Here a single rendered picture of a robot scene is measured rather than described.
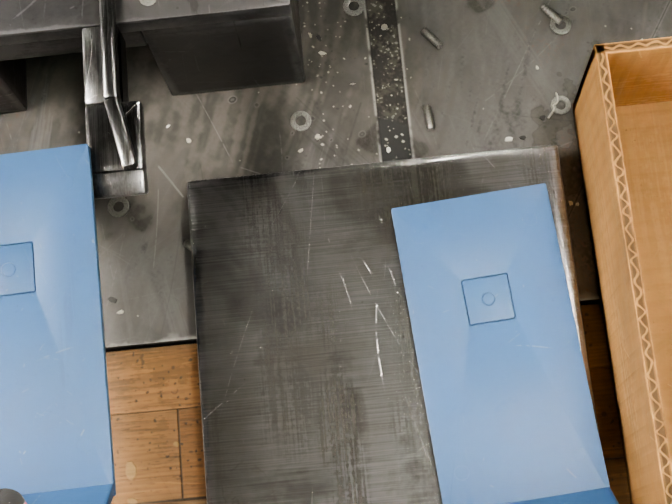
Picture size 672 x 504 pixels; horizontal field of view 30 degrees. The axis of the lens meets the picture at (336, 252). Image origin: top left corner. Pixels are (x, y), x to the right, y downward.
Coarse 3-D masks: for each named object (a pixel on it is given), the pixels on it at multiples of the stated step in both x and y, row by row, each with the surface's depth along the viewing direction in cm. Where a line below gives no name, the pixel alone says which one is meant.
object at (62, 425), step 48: (0, 192) 50; (48, 192) 50; (0, 240) 50; (48, 240) 50; (96, 240) 50; (48, 288) 49; (96, 288) 49; (0, 336) 49; (48, 336) 49; (96, 336) 49; (0, 384) 48; (48, 384) 48; (96, 384) 48; (0, 432) 48; (48, 432) 48; (96, 432) 48; (0, 480) 47; (48, 480) 47; (96, 480) 47
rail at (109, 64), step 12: (108, 0) 52; (108, 12) 52; (108, 24) 52; (108, 36) 52; (120, 36) 53; (108, 48) 52; (108, 60) 51; (108, 72) 51; (108, 84) 51; (120, 84) 52; (108, 96) 51; (120, 96) 52
